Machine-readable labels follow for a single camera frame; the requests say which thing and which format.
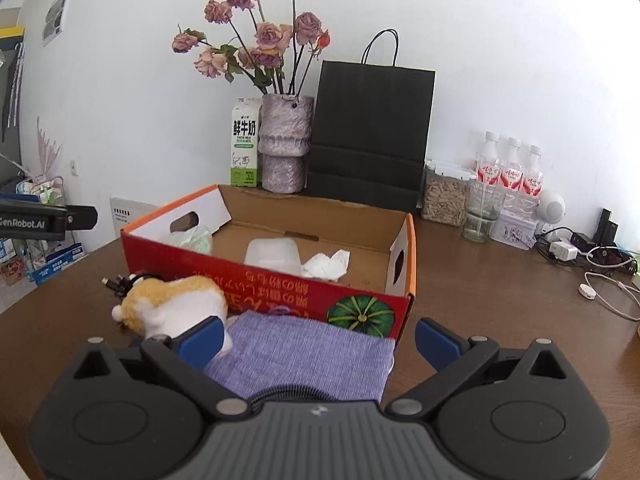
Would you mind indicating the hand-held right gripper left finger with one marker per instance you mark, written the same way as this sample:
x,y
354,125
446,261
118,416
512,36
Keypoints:
x,y
202,342

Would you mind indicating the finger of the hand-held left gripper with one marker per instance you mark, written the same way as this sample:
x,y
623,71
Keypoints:
x,y
82,217

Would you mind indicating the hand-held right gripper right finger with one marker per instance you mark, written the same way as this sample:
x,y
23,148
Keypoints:
x,y
437,342

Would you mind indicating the orange white plush toy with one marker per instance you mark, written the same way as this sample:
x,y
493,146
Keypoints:
x,y
165,305

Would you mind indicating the red orange cardboard box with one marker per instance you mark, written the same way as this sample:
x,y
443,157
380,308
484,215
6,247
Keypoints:
x,y
280,290

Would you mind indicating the purple cloth pouch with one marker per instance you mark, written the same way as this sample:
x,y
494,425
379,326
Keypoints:
x,y
300,355

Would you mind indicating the white plastic container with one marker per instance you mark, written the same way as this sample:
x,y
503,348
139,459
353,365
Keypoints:
x,y
272,257

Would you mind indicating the pale green plastic bag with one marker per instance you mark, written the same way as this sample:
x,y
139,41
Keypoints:
x,y
195,240

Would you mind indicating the clear drinking glass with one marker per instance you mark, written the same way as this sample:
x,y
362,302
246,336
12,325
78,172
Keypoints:
x,y
480,220

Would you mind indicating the white printed tin box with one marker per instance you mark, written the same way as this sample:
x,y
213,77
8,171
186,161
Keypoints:
x,y
515,230

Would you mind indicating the crumpled white tissue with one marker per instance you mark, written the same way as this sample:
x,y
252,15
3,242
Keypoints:
x,y
325,265

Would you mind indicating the clear jar of seeds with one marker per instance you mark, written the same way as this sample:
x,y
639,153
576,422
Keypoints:
x,y
442,200

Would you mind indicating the white plug charger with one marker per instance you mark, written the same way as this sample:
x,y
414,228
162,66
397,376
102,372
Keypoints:
x,y
564,251

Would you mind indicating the white green milk carton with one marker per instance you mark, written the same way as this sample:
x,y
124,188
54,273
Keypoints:
x,y
245,150

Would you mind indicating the black power adapter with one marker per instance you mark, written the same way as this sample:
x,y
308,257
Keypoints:
x,y
582,241

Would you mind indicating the white round speaker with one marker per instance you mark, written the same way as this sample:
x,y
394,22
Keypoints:
x,y
552,207

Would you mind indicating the red label water bottle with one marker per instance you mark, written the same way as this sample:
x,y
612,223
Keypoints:
x,y
533,175
511,170
487,165

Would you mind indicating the black upright device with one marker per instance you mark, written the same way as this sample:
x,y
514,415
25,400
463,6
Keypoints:
x,y
608,225

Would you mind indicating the purple textured vase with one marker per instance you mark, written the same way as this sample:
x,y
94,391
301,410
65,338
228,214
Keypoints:
x,y
285,135

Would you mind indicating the black paper bag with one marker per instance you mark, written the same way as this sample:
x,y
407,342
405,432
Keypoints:
x,y
370,125

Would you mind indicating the dried pink roses bunch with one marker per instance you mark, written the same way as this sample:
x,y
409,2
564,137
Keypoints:
x,y
272,35

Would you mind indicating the dark wall fixture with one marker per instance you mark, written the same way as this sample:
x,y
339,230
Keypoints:
x,y
10,85

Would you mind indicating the wall poster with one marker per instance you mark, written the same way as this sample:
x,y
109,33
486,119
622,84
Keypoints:
x,y
56,15

